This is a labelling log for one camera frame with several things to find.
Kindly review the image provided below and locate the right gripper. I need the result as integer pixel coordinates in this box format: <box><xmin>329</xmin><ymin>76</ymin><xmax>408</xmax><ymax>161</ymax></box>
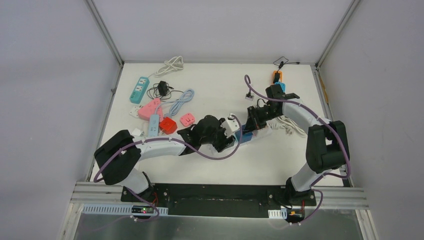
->
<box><xmin>243</xmin><ymin>105</ymin><xmax>281</xmax><ymax>135</ymax></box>

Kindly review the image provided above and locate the blue cube adapter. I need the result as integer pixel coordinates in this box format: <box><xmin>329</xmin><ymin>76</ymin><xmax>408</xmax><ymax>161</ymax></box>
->
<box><xmin>234</xmin><ymin>130</ymin><xmax>254</xmax><ymax>146</ymax></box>

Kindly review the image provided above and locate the white long power strip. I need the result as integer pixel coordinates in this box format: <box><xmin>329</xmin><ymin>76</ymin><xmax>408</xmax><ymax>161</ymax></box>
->
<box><xmin>244</xmin><ymin>122</ymin><xmax>296</xmax><ymax>145</ymax></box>

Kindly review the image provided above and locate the pink square plug adapter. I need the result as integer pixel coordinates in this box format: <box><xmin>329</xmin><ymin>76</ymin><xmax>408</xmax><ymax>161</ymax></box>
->
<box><xmin>179</xmin><ymin>112</ymin><xmax>196</xmax><ymax>127</ymax></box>

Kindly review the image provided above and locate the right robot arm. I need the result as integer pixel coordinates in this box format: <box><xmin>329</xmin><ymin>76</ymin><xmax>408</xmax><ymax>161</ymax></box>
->
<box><xmin>242</xmin><ymin>84</ymin><xmax>349</xmax><ymax>207</ymax></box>

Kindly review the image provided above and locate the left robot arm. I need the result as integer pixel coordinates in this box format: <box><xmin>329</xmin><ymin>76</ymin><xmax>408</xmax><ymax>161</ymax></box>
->
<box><xmin>93</xmin><ymin>114</ymin><xmax>241</xmax><ymax>203</ymax></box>

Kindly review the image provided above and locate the small white plug adapter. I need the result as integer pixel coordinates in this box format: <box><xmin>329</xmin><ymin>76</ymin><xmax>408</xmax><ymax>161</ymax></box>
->
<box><xmin>131</xmin><ymin>128</ymin><xmax>144</xmax><ymax>137</ymax></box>

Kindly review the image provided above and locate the light blue square adapter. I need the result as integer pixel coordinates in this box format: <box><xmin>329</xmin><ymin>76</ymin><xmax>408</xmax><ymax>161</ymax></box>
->
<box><xmin>275</xmin><ymin>82</ymin><xmax>286</xmax><ymax>93</ymax></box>

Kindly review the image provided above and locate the red cube adapter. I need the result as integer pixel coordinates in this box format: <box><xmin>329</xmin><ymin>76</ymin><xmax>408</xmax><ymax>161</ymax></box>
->
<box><xmin>158</xmin><ymin>117</ymin><xmax>178</xmax><ymax>135</ymax></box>

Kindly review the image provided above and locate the black charger on orange strip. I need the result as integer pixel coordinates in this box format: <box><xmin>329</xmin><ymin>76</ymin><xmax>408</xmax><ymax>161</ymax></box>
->
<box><xmin>272</xmin><ymin>72</ymin><xmax>280</xmax><ymax>84</ymax></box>

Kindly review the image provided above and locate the orange power strip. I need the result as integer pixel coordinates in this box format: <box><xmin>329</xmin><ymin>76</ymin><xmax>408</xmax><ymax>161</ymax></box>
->
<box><xmin>272</xmin><ymin>70</ymin><xmax>283</xmax><ymax>84</ymax></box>

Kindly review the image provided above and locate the light blue power strip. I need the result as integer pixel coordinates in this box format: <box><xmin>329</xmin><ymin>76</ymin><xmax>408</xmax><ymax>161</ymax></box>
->
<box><xmin>147</xmin><ymin>114</ymin><xmax>160</xmax><ymax>137</ymax></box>

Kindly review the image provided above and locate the pink triangular power strip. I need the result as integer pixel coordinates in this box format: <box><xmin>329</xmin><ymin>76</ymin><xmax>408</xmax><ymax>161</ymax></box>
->
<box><xmin>137</xmin><ymin>97</ymin><xmax>164</xmax><ymax>122</ymax></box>

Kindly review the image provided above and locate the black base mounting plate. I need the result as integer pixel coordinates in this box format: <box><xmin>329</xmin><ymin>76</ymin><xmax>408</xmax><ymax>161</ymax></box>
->
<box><xmin>140</xmin><ymin>183</ymin><xmax>317</xmax><ymax>218</ymax></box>

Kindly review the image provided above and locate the teal power strip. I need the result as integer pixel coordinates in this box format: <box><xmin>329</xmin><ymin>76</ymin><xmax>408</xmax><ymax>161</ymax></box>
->
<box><xmin>129</xmin><ymin>76</ymin><xmax>150</xmax><ymax>104</ymax></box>

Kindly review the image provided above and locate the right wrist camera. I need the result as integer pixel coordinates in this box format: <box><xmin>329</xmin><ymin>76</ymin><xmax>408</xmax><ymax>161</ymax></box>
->
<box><xmin>245</xmin><ymin>92</ymin><xmax>255</xmax><ymax>101</ymax></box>

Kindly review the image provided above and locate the light blue coiled cable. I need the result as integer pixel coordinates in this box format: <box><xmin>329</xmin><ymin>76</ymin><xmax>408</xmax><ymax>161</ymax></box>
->
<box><xmin>153</xmin><ymin>88</ymin><xmax>195</xmax><ymax>117</ymax></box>

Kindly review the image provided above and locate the black power adapter with cable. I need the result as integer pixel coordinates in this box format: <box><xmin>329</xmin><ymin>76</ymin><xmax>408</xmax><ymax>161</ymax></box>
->
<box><xmin>146</xmin><ymin>80</ymin><xmax>183</xmax><ymax>101</ymax></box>

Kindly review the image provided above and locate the white coiled cable top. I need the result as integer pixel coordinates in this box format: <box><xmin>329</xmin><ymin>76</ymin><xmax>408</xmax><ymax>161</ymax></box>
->
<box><xmin>147</xmin><ymin>55</ymin><xmax>184</xmax><ymax>79</ymax></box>

